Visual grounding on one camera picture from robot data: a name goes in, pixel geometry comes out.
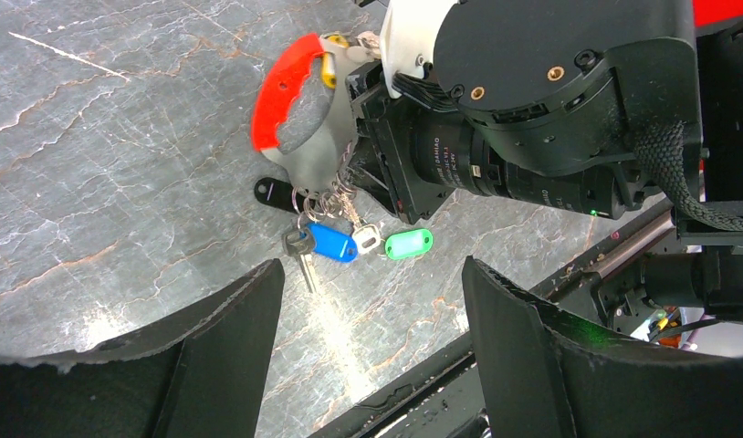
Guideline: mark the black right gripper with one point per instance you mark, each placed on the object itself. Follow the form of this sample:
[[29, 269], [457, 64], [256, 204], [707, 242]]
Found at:
[[414, 151]]

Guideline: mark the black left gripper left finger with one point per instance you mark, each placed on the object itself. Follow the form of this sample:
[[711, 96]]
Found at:
[[199, 372]]

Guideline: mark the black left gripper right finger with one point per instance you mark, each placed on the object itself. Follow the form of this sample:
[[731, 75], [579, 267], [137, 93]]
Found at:
[[546, 372]]

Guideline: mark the red grey key organizer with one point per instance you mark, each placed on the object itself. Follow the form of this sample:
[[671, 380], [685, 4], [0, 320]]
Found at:
[[302, 119]]

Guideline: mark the green key tag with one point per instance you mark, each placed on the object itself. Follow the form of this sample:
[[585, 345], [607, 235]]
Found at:
[[408, 244]]

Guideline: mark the blue key tag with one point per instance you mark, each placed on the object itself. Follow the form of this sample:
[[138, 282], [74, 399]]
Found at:
[[333, 244]]

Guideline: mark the silver key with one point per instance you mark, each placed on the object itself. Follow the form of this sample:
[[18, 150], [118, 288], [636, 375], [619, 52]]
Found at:
[[300, 244]]

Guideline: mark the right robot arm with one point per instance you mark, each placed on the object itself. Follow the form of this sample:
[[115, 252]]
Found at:
[[590, 107]]

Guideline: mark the black key tag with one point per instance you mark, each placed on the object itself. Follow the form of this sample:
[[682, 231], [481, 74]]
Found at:
[[279, 195]]

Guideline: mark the red plastic basket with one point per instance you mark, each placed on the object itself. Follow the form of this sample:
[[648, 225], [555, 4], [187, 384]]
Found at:
[[710, 12]]

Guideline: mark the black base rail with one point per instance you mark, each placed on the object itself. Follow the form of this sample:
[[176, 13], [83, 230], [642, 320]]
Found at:
[[661, 259]]

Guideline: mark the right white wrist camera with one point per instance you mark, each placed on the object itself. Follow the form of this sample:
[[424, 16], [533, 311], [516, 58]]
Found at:
[[408, 35]]

